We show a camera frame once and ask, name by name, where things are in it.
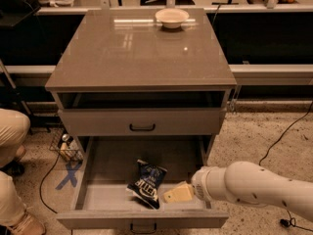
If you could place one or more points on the black upper drawer handle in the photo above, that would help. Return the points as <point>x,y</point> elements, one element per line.
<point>139,128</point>

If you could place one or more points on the open grey middle drawer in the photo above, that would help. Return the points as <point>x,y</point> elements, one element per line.
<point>102,201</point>

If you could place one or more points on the black lower drawer handle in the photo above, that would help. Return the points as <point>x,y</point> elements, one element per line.
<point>143,229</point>

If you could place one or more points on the blue chip bag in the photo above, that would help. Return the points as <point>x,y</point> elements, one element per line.
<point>145,188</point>

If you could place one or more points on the person leg beige trousers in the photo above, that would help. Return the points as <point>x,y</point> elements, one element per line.
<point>13,128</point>

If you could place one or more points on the white ceramic bowl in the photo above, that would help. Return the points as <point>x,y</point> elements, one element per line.
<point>171,17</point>

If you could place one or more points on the black drawer handle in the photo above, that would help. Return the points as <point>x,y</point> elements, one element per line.
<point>139,128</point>
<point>143,229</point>

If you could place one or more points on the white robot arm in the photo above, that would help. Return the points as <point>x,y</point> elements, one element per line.
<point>245,183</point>

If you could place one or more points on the grey drawer cabinet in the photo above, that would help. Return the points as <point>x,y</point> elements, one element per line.
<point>126,60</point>

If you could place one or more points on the tan shoe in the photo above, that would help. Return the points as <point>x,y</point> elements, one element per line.
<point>27,225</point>

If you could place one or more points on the closed grey upper drawer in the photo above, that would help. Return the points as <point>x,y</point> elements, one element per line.
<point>116,122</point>

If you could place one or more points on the wire basket with items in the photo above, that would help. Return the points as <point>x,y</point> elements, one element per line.
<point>65,146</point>

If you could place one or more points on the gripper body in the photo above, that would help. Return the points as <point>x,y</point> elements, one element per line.
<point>200,187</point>

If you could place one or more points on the blue tape cross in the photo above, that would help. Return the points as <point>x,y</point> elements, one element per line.
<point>70,177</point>

